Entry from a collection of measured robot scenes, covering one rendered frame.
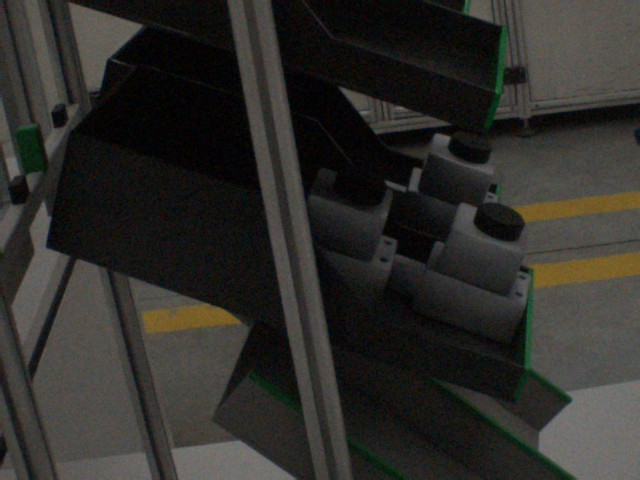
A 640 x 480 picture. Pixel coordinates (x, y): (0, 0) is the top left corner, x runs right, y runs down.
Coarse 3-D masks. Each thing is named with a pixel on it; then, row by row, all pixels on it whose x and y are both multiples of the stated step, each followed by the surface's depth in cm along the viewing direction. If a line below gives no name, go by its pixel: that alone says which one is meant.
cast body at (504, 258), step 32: (480, 224) 77; (512, 224) 77; (448, 256) 77; (480, 256) 76; (512, 256) 76; (416, 288) 80; (448, 288) 78; (480, 288) 77; (512, 288) 78; (448, 320) 78; (480, 320) 78; (512, 320) 78
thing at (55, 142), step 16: (80, 112) 98; (64, 128) 93; (48, 144) 90; (64, 144) 92; (48, 160) 87; (32, 176) 84; (48, 176) 86; (32, 192) 81; (16, 208) 79; (32, 208) 81; (16, 224) 77; (0, 240) 74; (16, 240) 76
